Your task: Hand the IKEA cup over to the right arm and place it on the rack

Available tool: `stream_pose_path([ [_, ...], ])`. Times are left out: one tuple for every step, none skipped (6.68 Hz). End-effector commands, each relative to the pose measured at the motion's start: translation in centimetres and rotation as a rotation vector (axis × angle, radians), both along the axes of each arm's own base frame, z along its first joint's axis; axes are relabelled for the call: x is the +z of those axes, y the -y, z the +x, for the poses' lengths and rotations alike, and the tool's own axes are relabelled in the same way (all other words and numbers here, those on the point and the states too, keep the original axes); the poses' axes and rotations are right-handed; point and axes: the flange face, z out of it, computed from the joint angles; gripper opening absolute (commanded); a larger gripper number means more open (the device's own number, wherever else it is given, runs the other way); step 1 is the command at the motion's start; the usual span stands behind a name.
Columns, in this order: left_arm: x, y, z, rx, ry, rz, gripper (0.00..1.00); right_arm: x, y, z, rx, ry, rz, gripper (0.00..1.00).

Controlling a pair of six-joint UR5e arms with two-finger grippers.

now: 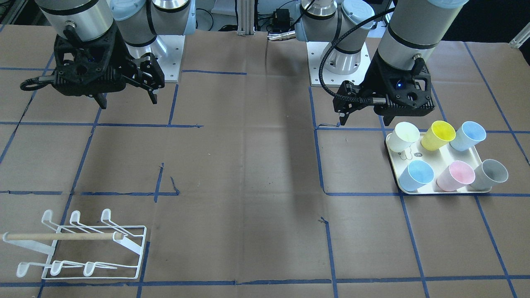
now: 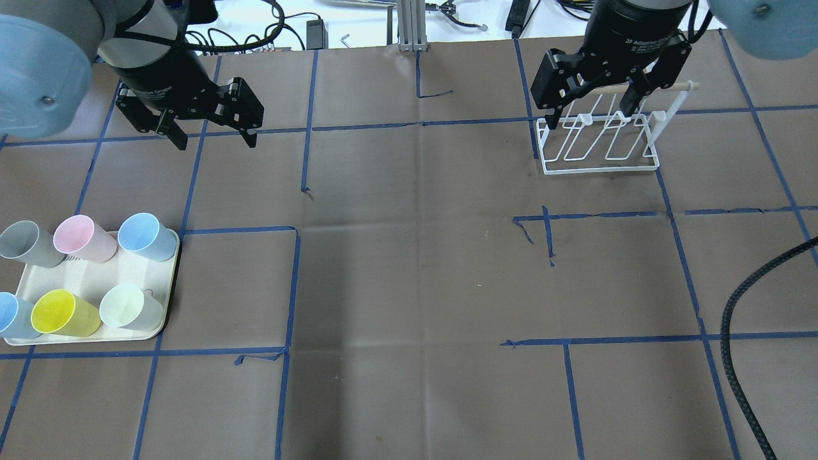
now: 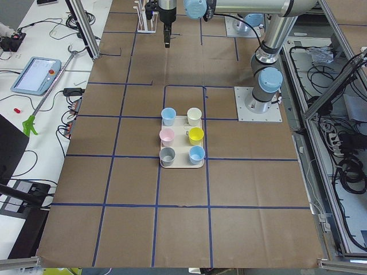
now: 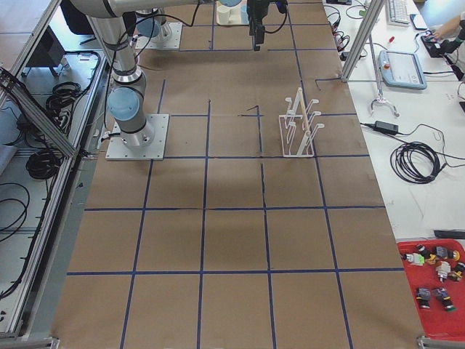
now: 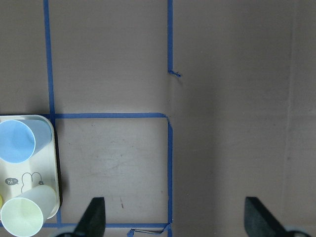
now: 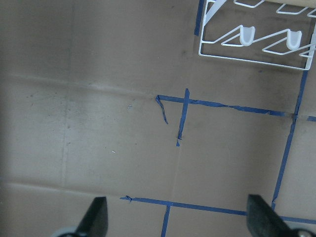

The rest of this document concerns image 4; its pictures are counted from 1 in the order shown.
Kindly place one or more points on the cream plastic tray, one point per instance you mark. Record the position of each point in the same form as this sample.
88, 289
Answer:
228, 12

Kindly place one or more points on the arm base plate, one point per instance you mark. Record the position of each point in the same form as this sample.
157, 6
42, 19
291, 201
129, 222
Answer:
172, 43
149, 143

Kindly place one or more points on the reacher grabber tool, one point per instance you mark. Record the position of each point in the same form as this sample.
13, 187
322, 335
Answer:
372, 16

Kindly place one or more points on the white keyboard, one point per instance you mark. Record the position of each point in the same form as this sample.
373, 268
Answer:
397, 13

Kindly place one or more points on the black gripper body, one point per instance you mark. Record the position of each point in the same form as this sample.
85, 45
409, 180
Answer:
255, 12

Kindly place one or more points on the light blue plastic cup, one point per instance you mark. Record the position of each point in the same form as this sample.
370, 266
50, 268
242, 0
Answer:
244, 14

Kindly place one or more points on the brown paper table cover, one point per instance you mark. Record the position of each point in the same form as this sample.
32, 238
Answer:
226, 243

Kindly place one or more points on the person's hand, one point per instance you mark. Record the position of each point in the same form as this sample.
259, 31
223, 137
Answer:
441, 32

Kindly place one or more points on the white wire cup rack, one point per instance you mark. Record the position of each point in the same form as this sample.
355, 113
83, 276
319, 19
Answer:
297, 127

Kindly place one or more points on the blue teach pendant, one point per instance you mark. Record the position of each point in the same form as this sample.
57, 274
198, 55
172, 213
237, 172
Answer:
401, 69

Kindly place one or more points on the black power adapter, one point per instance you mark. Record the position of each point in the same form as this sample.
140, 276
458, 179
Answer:
386, 128

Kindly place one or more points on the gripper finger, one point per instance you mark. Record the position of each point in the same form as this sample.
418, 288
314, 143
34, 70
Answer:
259, 34
251, 22

